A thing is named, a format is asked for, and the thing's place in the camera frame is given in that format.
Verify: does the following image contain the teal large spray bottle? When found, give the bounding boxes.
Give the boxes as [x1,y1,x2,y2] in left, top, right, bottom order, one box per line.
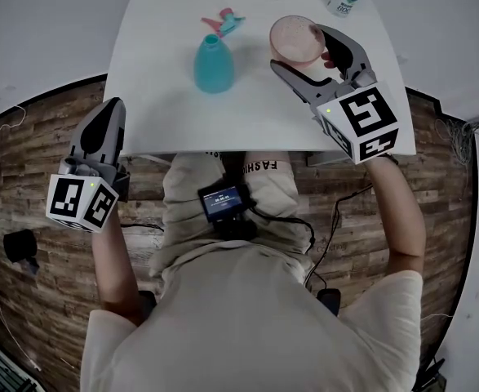
[193,33,235,95]

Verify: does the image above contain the person's left forearm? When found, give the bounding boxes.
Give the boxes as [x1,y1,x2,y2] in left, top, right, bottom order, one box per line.
[91,218,144,326]

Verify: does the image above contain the pink and teal spray nozzle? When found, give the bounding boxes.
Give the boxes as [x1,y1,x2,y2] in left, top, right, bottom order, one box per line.
[201,7,246,38]

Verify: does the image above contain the small black box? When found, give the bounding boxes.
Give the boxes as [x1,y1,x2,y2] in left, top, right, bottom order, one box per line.
[317,287,342,317]

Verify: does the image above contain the person's beige t-shirt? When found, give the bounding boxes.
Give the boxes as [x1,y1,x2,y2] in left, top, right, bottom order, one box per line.
[79,241,424,392]

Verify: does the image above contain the pink textured plastic cup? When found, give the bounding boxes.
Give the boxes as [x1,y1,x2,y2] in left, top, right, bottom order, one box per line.
[268,15,328,67]

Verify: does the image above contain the black waste bin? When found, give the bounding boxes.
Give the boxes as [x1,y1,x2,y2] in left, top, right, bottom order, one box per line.
[2,229,38,263]

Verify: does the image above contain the black screen device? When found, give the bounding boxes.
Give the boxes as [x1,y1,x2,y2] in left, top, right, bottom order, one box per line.
[197,185,257,241]

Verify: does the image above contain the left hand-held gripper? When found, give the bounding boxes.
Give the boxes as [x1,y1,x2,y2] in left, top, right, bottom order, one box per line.
[45,97,131,234]

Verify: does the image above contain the tangled grey cable bundle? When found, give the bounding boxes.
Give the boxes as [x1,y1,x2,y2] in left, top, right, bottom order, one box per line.
[433,114,479,187]

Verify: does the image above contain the person's right forearm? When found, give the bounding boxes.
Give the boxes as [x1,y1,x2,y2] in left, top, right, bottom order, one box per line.
[363,153,427,277]

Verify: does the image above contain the white table leg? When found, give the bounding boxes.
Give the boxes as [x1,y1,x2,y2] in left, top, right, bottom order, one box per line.
[120,153,175,165]
[306,151,353,167]

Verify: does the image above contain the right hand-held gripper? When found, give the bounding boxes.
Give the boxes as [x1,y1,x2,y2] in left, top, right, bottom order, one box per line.
[269,24,401,166]

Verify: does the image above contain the person's beige printed shorts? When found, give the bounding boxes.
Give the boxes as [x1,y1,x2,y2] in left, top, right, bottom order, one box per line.
[149,151,316,279]

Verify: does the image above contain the black tripod stand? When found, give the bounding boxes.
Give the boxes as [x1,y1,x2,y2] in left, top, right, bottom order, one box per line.
[412,357,448,392]

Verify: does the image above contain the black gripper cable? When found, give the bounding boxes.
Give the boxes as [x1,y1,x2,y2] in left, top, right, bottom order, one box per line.
[304,184,374,292]

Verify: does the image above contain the black device cable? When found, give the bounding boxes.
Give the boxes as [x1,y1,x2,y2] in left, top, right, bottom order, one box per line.
[249,204,317,256]

